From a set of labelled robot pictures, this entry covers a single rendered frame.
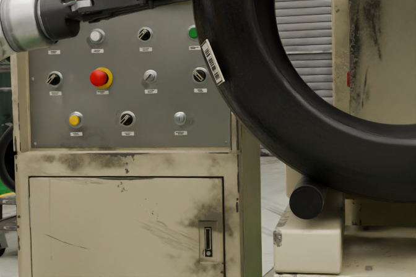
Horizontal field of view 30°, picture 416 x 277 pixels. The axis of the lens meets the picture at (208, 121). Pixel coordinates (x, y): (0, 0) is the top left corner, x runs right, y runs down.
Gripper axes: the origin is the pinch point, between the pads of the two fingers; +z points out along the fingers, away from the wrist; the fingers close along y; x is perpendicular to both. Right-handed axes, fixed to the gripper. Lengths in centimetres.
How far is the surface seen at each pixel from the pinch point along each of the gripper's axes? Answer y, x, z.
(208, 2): -11.3, 3.8, 6.5
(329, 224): -7.3, 36.0, 17.3
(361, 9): 25.3, 5.3, 26.8
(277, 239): -11.6, 36.4, 10.6
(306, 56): 936, -24, -36
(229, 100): -8.9, 17.2, 6.9
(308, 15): 939, -79, -24
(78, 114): 65, 14, -42
